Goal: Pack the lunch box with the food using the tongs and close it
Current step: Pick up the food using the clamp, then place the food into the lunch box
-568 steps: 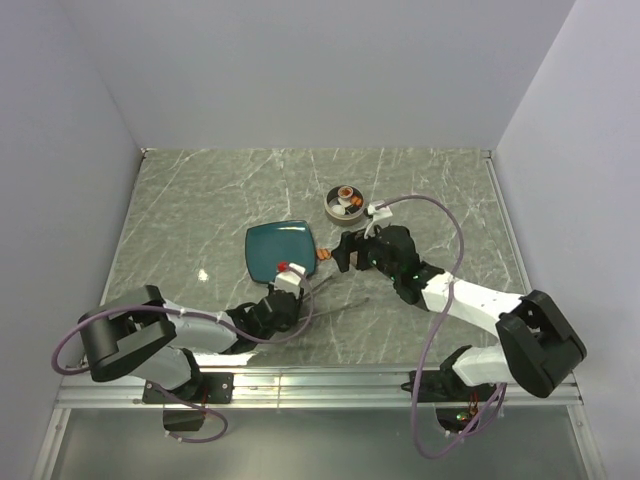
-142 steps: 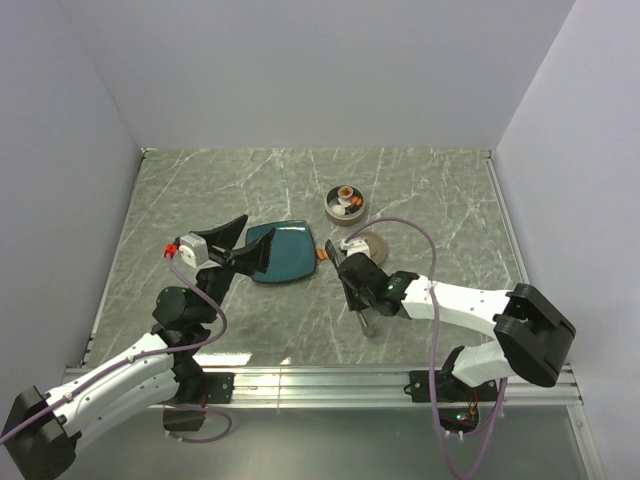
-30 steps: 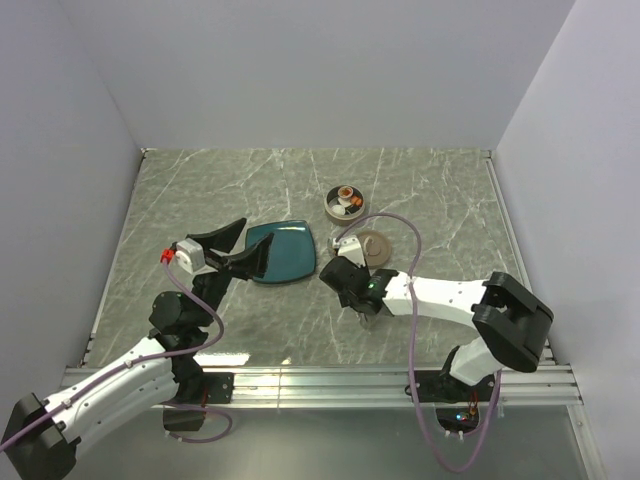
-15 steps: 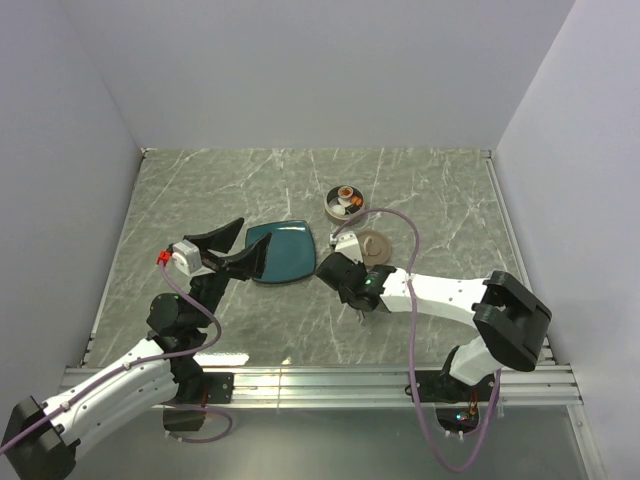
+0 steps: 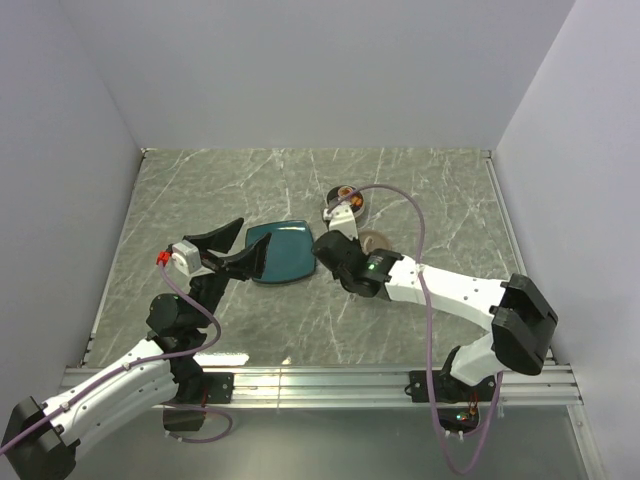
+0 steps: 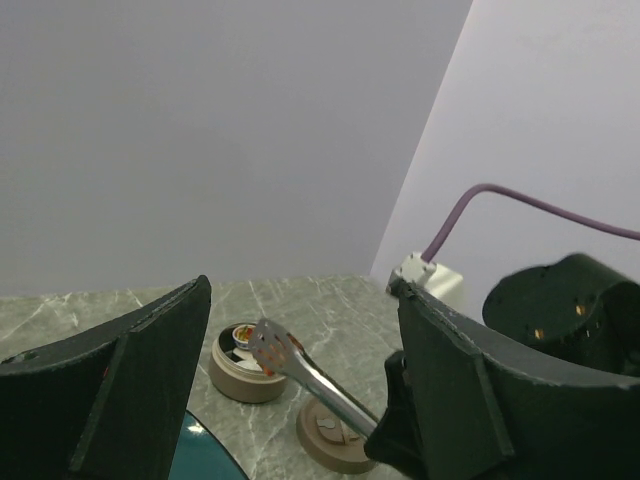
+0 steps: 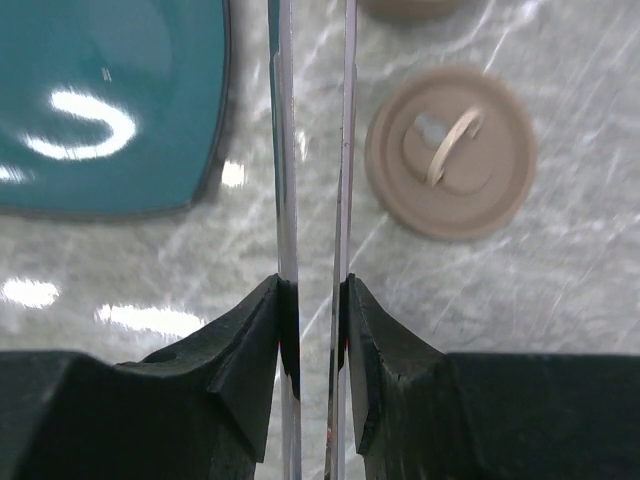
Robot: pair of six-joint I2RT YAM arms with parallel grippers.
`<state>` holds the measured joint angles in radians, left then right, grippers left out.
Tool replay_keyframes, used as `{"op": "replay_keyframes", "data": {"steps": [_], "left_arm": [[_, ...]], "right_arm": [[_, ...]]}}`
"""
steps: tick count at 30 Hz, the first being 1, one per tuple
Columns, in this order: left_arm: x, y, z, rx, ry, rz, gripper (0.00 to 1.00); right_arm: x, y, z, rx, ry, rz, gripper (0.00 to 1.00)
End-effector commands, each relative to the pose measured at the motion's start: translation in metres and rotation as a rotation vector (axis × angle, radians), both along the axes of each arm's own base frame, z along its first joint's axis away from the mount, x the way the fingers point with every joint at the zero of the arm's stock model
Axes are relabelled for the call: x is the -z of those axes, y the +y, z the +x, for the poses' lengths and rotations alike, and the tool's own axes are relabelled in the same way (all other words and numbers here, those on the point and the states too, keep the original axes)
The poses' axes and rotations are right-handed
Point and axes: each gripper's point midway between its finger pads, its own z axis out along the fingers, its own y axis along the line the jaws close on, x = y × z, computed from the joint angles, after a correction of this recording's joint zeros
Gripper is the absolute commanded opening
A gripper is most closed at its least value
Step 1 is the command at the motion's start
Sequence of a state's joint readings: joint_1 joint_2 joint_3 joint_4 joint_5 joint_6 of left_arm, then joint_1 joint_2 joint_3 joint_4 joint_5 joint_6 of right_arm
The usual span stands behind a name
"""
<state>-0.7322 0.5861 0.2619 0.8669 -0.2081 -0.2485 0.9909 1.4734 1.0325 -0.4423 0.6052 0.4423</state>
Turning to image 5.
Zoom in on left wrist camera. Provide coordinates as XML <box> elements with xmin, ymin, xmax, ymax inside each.
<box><xmin>156</xmin><ymin>240</ymin><xmax>202</xmax><ymax>277</ymax></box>

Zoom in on round metal lunch box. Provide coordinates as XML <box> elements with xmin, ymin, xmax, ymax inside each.
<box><xmin>321</xmin><ymin>185</ymin><xmax>366</xmax><ymax>222</ymax></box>

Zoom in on brown round lid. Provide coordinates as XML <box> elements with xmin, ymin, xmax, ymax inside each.
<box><xmin>359</xmin><ymin>230</ymin><xmax>392</xmax><ymax>254</ymax></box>

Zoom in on small bowl with red food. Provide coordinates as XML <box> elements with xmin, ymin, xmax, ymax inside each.
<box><xmin>338</xmin><ymin>185</ymin><xmax>354</xmax><ymax>197</ymax></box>

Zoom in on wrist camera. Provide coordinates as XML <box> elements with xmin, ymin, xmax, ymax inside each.
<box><xmin>322</xmin><ymin>203</ymin><xmax>359</xmax><ymax>240</ymax></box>
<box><xmin>156</xmin><ymin>240</ymin><xmax>202</xmax><ymax>277</ymax></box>

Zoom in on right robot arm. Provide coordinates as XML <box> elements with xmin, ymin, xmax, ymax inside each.
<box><xmin>312</xmin><ymin>231</ymin><xmax>558</xmax><ymax>403</ymax></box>

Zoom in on aluminium front rail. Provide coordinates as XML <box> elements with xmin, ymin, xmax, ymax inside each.
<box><xmin>59</xmin><ymin>363</ymin><xmax>581</xmax><ymax>411</ymax></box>

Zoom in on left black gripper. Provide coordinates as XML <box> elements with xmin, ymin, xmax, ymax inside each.
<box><xmin>184</xmin><ymin>217</ymin><xmax>271</xmax><ymax>328</ymax></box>

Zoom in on teal square plate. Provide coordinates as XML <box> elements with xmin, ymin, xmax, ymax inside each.
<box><xmin>245</xmin><ymin>220</ymin><xmax>316</xmax><ymax>285</ymax></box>

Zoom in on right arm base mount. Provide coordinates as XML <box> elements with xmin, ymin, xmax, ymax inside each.
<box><xmin>432</xmin><ymin>370</ymin><xmax>497</xmax><ymax>436</ymax></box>

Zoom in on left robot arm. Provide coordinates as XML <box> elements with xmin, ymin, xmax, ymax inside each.
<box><xmin>1</xmin><ymin>218</ymin><xmax>271</xmax><ymax>479</ymax></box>

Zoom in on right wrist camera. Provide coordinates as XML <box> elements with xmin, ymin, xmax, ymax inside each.
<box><xmin>322</xmin><ymin>203</ymin><xmax>359</xmax><ymax>240</ymax></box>

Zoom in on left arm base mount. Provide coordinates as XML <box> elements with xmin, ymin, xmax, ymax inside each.
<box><xmin>162</xmin><ymin>372</ymin><xmax>234</xmax><ymax>433</ymax></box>

